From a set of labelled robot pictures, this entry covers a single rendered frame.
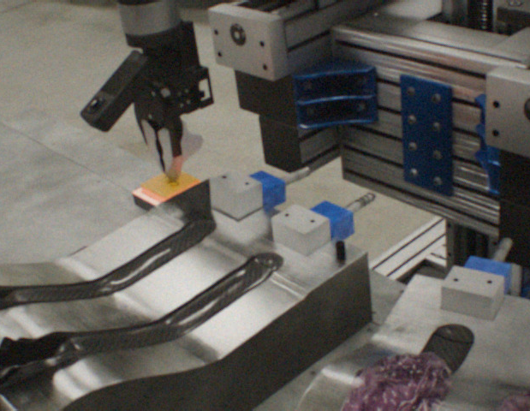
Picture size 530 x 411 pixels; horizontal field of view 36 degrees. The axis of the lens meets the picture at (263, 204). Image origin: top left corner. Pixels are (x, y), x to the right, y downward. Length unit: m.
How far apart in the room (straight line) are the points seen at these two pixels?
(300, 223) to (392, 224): 1.69
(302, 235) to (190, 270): 0.12
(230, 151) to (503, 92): 2.16
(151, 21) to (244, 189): 0.25
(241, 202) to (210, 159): 2.11
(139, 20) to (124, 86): 0.08
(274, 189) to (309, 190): 1.79
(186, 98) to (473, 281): 0.47
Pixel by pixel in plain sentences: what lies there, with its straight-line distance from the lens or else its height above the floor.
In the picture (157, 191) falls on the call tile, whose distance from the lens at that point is 1.12.
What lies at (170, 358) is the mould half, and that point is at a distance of 0.74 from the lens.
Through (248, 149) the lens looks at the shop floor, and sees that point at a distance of 3.05.
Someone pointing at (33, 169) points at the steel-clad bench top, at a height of 0.80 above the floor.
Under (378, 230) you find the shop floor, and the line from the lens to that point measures 2.50.
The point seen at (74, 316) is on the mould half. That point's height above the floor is 0.91.
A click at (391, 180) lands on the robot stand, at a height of 0.71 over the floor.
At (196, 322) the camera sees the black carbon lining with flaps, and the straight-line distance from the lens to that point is 0.80.
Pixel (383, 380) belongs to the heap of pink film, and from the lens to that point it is 0.64.
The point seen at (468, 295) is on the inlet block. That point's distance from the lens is 0.80.
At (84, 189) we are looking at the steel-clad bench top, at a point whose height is 0.80.
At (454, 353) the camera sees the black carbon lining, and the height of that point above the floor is 0.85.
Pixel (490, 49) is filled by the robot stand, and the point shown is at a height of 0.95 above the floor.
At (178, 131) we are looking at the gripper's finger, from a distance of 1.07.
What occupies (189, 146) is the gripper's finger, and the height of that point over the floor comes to 0.88.
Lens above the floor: 1.37
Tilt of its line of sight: 31 degrees down
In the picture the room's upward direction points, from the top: 8 degrees counter-clockwise
